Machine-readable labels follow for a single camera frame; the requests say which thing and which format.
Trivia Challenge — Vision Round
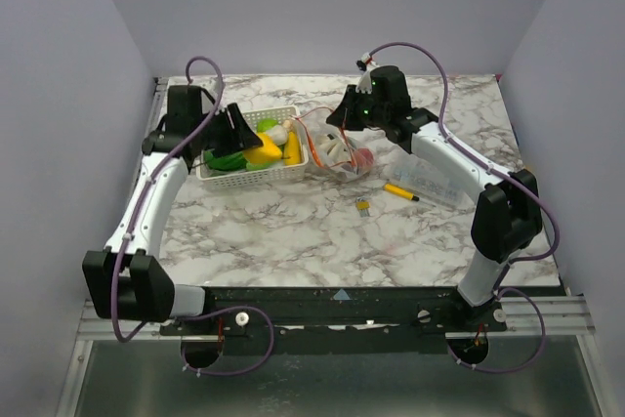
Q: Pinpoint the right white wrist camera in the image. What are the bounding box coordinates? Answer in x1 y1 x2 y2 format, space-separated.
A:
355 53 380 94

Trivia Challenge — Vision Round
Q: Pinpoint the white perforated plastic basket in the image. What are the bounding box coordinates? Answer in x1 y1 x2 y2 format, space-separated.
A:
194 104 310 190

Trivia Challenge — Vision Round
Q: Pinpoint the small yellow electronic component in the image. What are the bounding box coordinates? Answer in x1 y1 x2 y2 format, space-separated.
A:
355 197 370 217

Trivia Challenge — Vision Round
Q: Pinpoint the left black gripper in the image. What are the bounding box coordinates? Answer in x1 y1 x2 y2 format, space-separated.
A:
194 102 262 158

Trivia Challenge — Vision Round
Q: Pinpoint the orange peach toy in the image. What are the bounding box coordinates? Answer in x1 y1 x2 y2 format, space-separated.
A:
354 147 374 171

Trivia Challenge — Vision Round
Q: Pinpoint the white mushroom toy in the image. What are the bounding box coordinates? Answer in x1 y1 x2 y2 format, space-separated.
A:
315 135 352 166

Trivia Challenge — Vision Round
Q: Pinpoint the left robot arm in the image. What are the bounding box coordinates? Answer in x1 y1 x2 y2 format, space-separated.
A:
82 83 262 334

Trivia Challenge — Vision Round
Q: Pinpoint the yellow screwdriver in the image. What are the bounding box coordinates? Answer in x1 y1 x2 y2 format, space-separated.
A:
384 184 420 201

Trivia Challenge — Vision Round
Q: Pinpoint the clear zip bag orange zipper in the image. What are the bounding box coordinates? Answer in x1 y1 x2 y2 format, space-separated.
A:
292 105 375 182

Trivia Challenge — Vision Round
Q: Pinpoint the light green lettuce toy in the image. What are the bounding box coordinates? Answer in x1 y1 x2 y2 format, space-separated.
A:
245 160 283 172

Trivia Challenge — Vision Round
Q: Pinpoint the green bok choy toy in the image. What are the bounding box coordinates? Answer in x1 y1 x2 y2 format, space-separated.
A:
203 150 247 173

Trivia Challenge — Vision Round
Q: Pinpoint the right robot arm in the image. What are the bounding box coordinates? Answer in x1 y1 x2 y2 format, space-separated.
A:
326 64 543 331

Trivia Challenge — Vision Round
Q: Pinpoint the clear plastic parts box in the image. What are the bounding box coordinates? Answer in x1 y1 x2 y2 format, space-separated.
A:
386 153 465 208

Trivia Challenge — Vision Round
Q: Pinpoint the yellow lemon toy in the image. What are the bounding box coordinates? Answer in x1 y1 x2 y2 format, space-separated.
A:
242 133 282 165

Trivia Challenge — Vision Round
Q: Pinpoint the light green cabbage toy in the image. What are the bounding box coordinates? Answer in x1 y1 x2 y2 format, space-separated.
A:
256 118 279 133

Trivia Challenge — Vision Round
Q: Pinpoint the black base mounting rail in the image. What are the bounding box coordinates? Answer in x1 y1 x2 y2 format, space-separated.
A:
160 287 506 355

